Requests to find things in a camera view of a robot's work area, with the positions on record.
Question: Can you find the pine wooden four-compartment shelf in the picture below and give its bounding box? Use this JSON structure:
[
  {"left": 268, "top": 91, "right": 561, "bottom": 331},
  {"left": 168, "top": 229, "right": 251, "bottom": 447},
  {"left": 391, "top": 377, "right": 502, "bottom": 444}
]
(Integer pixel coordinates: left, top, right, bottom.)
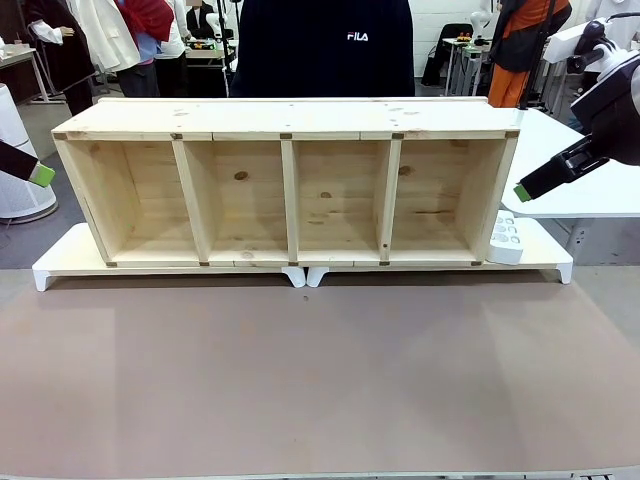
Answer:
[{"left": 51, "top": 96, "right": 522, "bottom": 268}]

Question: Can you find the white power strip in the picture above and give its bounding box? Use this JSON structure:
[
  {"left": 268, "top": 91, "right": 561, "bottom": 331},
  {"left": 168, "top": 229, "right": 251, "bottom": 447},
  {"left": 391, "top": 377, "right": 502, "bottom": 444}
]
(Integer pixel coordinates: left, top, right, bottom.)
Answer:
[{"left": 485, "top": 209, "right": 530, "bottom": 266}]

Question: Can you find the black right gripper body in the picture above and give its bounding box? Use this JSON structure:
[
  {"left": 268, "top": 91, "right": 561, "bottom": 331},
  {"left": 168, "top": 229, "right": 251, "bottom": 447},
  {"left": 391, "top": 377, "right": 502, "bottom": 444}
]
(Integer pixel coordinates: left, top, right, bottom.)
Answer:
[{"left": 570, "top": 64, "right": 640, "bottom": 167}]

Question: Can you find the black chair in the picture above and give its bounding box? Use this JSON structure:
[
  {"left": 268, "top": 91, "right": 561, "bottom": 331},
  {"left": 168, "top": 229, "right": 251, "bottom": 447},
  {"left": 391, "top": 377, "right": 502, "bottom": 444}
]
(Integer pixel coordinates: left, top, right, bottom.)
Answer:
[{"left": 421, "top": 22, "right": 474, "bottom": 87}]

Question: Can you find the white desk riser stand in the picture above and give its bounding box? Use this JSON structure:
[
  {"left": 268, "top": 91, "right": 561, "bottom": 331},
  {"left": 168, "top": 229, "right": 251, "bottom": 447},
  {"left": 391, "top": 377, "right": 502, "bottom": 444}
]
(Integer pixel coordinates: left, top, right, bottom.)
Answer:
[
  {"left": 305, "top": 215, "right": 574, "bottom": 289},
  {"left": 32, "top": 222, "right": 306, "bottom": 293}
]

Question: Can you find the person in navy FILA sweatshirt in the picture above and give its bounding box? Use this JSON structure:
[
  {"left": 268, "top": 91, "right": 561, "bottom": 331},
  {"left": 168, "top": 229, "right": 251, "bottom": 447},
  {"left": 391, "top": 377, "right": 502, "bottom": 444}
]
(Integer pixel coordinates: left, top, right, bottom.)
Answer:
[{"left": 229, "top": 0, "right": 417, "bottom": 99}]

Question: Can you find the background table with orange objects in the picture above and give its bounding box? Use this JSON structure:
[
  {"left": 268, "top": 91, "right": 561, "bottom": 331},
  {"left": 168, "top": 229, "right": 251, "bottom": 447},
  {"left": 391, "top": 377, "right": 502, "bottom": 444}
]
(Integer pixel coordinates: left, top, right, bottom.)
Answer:
[{"left": 440, "top": 32, "right": 494, "bottom": 97}]

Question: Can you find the white air purifier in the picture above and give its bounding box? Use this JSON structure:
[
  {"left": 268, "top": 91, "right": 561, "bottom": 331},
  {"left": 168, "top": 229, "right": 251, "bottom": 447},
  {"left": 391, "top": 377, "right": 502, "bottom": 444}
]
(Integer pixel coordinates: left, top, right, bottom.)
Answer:
[{"left": 0, "top": 82, "right": 59, "bottom": 222}]

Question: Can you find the mannequin in white coat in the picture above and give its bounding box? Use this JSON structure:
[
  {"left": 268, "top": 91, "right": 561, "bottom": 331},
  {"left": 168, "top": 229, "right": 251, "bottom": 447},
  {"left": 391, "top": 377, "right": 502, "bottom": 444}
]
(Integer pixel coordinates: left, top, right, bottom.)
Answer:
[{"left": 78, "top": 0, "right": 142, "bottom": 76}]

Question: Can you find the grey background desk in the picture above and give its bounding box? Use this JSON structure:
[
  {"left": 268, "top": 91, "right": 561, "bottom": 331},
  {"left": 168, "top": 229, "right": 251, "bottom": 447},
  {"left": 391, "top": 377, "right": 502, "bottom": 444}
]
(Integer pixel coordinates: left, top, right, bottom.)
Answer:
[{"left": 0, "top": 43, "right": 67, "bottom": 106}]

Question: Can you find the mannequin in black coat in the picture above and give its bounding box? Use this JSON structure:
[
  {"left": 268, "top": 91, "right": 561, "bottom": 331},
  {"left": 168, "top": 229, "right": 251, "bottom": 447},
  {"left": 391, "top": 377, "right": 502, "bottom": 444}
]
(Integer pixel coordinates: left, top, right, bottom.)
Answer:
[{"left": 23, "top": 0, "right": 97, "bottom": 117}]

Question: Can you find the person in orange and black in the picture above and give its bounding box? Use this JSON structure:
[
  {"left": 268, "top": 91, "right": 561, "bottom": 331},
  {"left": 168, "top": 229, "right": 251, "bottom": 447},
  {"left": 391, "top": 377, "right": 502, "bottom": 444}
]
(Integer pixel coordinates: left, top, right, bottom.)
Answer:
[{"left": 486, "top": 0, "right": 574, "bottom": 109}]

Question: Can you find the red garment on mannequin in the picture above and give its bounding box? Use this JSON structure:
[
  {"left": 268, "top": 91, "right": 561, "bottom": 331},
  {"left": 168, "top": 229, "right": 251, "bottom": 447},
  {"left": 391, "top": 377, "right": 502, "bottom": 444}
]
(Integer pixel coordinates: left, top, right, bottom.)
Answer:
[{"left": 116, "top": 0, "right": 176, "bottom": 50}]

